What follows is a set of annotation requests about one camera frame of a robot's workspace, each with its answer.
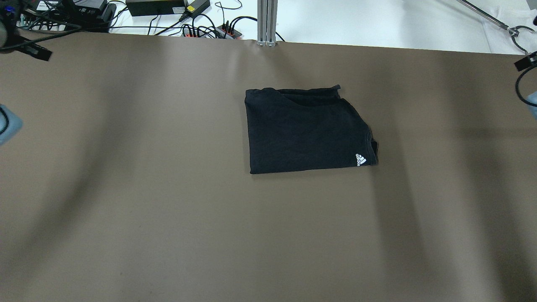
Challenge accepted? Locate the black printed t-shirt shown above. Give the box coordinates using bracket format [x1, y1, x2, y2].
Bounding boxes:
[244, 85, 378, 174]

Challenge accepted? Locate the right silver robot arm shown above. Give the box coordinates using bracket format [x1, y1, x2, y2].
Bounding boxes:
[526, 91, 537, 120]

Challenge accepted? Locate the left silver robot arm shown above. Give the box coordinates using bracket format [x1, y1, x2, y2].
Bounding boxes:
[0, 104, 23, 145]

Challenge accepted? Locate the black power adapter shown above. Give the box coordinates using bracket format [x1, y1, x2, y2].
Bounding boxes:
[125, 0, 188, 17]

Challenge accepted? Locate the black electronics box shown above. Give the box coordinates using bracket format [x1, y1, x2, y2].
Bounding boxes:
[60, 0, 117, 33]

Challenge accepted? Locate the metal grabber tool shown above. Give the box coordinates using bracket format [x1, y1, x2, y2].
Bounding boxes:
[457, 0, 535, 55]

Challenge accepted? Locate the aluminium post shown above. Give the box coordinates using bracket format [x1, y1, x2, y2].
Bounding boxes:
[257, 0, 278, 47]

